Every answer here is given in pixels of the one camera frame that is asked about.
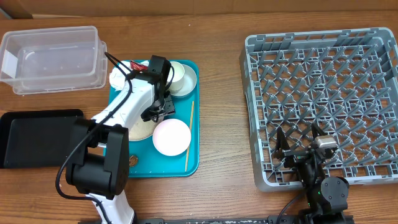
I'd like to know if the small white plate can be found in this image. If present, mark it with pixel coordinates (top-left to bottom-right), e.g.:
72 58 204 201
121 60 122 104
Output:
152 119 190 156

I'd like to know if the white paper cup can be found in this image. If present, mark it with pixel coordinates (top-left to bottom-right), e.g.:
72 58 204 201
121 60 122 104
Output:
167 61 185 91

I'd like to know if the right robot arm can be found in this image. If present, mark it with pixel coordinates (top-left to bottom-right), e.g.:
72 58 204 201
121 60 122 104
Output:
274 123 354 223

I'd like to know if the white napkin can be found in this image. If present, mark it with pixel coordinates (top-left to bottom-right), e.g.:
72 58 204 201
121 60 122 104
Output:
109 60 131 91

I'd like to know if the large white plate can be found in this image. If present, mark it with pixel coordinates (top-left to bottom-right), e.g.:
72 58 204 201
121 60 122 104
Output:
129 119 158 141

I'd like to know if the red snack wrapper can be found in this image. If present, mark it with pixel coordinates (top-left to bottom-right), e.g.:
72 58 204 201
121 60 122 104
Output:
130 60 149 71

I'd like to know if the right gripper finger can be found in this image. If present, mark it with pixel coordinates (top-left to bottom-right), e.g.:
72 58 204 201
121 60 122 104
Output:
311 123 326 139
274 127 290 159

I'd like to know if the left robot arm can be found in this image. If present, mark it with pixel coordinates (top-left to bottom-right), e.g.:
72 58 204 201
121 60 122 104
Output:
55 53 175 223

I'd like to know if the grey dishwasher rack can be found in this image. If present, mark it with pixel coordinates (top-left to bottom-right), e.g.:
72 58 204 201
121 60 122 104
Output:
240 27 397 192

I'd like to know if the teal serving tray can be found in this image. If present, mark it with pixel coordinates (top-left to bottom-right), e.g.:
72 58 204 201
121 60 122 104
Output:
104 59 200 179

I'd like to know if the wooden chopstick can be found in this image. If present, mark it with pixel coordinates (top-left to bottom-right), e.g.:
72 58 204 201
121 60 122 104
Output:
185 101 195 171

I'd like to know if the clear plastic bin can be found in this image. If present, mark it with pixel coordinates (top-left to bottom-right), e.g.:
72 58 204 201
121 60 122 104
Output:
1 26 108 95

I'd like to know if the grey bowl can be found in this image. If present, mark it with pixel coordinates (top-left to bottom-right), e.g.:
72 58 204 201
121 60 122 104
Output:
170 64 197 98

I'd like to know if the black plastic tray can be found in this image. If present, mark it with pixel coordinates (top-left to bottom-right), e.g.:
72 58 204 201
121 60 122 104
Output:
1 109 84 169

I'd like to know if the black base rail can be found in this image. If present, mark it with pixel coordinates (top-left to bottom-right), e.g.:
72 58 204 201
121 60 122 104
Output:
78 215 354 224

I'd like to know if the brown food piece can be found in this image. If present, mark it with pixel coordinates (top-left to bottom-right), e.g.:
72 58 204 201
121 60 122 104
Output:
129 155 138 167

